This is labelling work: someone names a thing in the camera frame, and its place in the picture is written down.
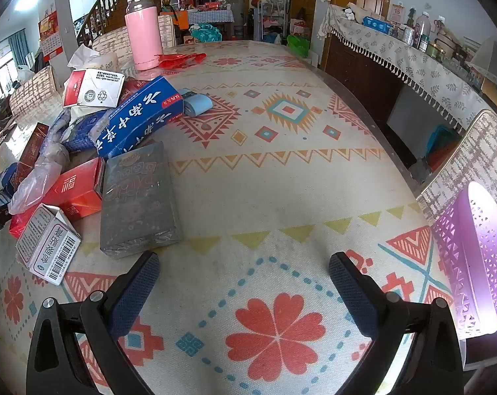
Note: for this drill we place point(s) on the dark red box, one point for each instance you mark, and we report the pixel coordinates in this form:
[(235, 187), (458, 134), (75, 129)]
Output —
[(32, 144)]

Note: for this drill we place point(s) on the blue plastic wrapper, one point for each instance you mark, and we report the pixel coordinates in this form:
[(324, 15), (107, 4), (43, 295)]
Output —
[(84, 131)]

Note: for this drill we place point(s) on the white storage rack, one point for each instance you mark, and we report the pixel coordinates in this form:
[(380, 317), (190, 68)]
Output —
[(271, 20)]

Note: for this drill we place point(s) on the dark wooden sideboard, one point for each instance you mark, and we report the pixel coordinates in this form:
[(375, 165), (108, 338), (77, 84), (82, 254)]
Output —
[(363, 78)]

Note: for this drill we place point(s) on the red wall calendar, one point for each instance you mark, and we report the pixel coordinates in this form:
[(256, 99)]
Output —
[(51, 35)]

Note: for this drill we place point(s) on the red and white carton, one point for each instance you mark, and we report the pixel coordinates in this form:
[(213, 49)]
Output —
[(96, 90)]

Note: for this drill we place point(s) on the blue carton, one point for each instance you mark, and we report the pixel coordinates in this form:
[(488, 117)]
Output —
[(3, 181)]

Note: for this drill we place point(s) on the pink thermos bottle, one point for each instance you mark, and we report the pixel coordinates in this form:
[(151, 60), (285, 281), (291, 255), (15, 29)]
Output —
[(143, 37)]

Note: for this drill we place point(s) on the red plastic item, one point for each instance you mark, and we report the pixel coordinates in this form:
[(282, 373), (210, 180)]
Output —
[(178, 61)]

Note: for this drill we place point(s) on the patterned chair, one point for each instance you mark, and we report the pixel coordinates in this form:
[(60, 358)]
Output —
[(108, 41), (167, 31), (478, 152), (34, 90)]

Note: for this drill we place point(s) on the clear plastic bottle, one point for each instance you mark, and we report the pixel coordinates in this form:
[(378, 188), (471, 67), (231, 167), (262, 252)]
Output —
[(422, 28)]

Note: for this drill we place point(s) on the small desk calendar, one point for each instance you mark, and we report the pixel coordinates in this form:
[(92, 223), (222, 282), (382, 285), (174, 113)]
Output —
[(397, 13)]

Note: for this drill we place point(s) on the green bag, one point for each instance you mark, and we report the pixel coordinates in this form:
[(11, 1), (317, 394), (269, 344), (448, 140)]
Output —
[(298, 45)]

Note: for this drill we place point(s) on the plastic-wrapped packet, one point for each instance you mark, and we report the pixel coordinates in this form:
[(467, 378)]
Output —
[(137, 201)]

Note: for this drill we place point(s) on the checkered cloth table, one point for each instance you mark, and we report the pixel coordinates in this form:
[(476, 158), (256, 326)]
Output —
[(211, 17)]

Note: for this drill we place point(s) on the orange bag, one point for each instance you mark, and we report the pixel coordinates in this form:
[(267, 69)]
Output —
[(178, 19)]

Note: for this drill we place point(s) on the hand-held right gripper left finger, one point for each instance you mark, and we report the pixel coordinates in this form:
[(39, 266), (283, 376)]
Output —
[(137, 292)]

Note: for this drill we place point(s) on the patterned chair back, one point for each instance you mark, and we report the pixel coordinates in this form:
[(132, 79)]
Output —
[(108, 41)]

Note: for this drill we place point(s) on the bright red box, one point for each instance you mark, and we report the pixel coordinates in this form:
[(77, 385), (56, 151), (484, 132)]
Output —
[(75, 189)]

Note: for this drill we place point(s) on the light blue small device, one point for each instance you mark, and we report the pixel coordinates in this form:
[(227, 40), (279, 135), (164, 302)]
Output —
[(199, 105)]

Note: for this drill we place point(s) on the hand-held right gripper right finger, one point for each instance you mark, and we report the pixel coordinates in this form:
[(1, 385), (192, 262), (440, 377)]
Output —
[(355, 292)]

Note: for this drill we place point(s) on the purple plastic basket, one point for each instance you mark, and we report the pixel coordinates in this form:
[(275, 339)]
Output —
[(478, 255)]

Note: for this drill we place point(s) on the blue pack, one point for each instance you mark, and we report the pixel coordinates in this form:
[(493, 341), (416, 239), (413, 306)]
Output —
[(373, 24)]

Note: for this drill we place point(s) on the blue plastic bin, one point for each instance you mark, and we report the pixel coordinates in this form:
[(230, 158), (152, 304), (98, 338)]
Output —
[(441, 144)]

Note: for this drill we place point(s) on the white barcode box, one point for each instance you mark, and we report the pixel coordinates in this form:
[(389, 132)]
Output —
[(47, 242)]

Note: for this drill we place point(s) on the teal cloth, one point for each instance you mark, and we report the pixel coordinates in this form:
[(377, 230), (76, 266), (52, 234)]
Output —
[(205, 32)]

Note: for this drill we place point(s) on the clear plastic bag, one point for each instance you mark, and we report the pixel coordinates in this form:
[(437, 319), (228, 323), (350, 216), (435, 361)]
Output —
[(34, 181)]

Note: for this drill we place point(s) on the long blue box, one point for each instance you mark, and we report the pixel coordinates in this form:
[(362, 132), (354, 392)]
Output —
[(137, 123)]

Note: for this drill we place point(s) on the white tissue pack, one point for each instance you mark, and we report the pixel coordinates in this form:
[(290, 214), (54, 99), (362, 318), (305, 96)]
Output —
[(104, 63)]

